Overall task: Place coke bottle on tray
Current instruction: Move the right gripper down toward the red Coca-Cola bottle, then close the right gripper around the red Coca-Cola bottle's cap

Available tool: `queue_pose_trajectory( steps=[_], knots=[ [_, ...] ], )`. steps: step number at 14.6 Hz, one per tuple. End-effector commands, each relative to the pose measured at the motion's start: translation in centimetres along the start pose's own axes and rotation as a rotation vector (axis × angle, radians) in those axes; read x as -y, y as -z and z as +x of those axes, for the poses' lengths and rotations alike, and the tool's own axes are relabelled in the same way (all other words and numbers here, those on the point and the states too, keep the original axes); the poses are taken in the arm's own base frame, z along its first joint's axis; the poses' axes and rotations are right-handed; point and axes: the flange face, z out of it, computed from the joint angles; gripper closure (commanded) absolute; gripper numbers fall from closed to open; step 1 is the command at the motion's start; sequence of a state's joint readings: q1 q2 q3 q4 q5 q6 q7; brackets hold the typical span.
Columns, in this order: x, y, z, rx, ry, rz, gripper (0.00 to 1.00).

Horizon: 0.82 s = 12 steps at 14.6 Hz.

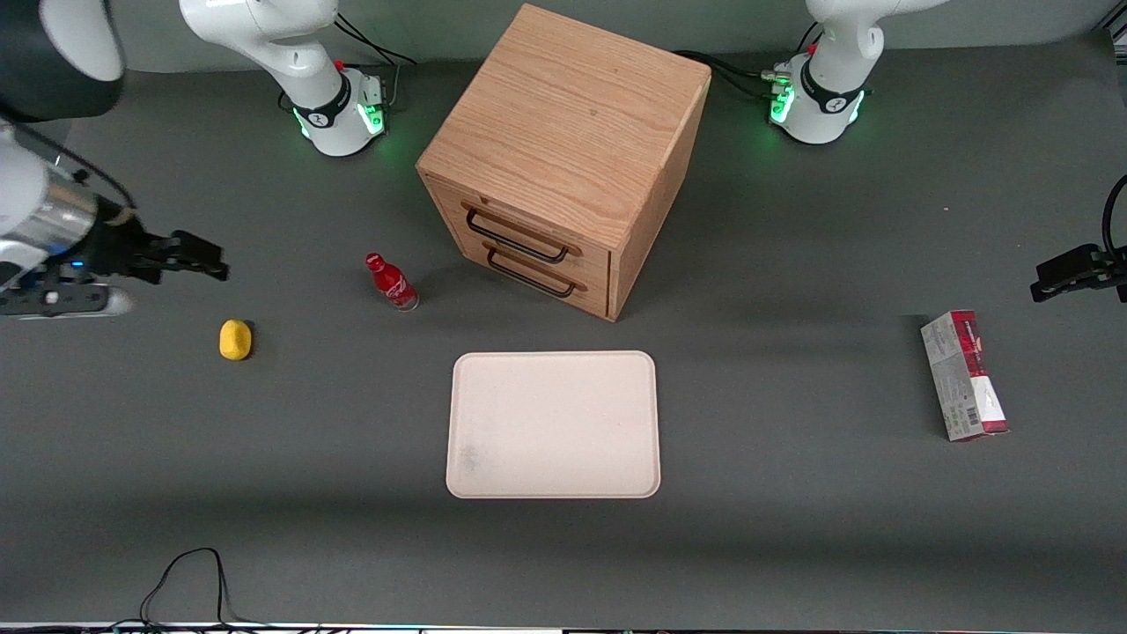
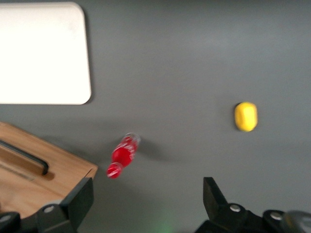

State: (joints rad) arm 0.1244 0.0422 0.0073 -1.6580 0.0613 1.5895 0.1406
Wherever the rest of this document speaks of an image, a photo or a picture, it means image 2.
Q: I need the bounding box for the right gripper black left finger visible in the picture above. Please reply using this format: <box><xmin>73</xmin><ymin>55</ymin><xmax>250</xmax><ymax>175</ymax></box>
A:
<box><xmin>0</xmin><ymin>177</ymin><xmax>94</xmax><ymax>233</ymax></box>

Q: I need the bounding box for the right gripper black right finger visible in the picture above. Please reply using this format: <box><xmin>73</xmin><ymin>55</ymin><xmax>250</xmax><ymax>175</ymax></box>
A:
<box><xmin>193</xmin><ymin>177</ymin><xmax>311</xmax><ymax>233</ymax></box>

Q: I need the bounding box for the red coke bottle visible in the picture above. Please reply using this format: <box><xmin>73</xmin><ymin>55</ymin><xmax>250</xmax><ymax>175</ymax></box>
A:
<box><xmin>106</xmin><ymin>132</ymin><xmax>141</xmax><ymax>180</ymax></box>

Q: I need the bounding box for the white tray edge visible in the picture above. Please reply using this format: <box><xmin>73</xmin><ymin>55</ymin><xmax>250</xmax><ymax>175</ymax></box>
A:
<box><xmin>0</xmin><ymin>1</ymin><xmax>92</xmax><ymax>105</ymax></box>

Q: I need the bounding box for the yellow rounded block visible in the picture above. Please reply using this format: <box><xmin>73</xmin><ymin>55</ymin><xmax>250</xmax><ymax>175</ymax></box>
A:
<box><xmin>234</xmin><ymin>101</ymin><xmax>258</xmax><ymax>133</ymax></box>

